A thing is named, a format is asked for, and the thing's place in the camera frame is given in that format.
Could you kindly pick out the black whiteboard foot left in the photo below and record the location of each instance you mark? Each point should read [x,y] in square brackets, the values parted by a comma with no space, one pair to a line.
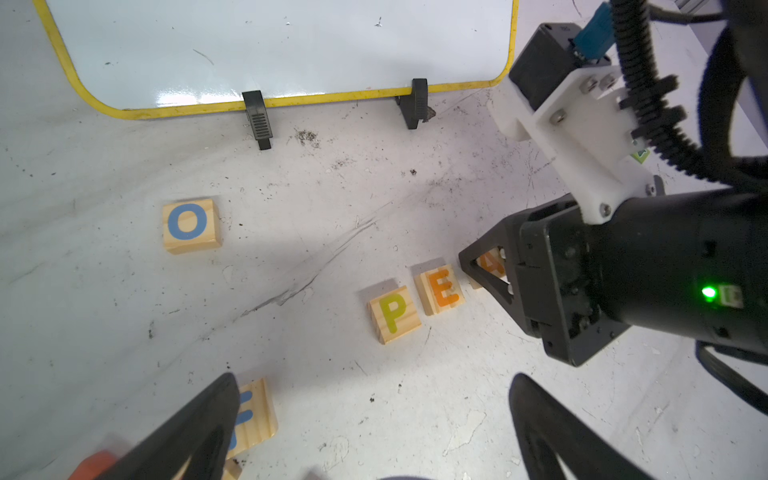
[257,114]

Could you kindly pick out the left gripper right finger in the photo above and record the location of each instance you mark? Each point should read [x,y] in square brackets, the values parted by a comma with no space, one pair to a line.
[550,437]

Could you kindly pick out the wooden A letter block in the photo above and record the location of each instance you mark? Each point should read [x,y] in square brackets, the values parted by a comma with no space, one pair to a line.
[492,262]

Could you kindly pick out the black whiteboard foot right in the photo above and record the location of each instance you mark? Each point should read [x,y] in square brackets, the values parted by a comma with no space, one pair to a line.
[414,106]

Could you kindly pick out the black whiteboard foot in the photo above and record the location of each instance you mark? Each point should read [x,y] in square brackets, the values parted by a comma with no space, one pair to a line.
[414,106]
[257,114]

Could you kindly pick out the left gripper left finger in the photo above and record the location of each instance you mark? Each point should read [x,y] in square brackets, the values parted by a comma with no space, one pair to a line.
[195,440]

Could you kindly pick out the wooden F letter block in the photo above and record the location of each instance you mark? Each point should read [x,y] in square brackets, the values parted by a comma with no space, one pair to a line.
[256,419]

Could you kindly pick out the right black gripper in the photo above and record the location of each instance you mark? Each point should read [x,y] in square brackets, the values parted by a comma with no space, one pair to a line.
[692,265]

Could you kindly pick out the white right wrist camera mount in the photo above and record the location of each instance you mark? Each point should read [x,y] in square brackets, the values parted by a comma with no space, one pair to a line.
[585,136]

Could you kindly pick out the red B letter block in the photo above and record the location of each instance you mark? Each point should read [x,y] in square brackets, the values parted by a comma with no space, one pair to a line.
[93,466]

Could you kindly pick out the large wooden O block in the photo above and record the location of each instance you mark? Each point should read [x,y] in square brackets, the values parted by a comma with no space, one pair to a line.
[191,226]

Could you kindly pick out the green N letter block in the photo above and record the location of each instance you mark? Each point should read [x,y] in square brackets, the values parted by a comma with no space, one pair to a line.
[641,156]

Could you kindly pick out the wooden P letter block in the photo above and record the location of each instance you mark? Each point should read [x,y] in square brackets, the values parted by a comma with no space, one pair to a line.
[394,315]

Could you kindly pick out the whiteboard with PEAR text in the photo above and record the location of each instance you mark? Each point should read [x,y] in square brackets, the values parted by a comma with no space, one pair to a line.
[139,60]

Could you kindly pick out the wooden E letter block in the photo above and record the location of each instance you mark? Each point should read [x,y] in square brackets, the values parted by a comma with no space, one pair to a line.
[439,290]

